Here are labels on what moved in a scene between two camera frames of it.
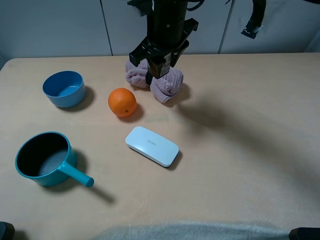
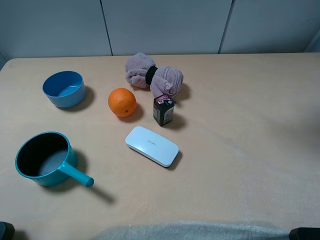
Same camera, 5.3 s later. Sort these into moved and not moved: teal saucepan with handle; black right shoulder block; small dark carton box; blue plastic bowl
Moved: small dark carton box
Not moved: teal saucepan with handle; blue plastic bowl; black right shoulder block
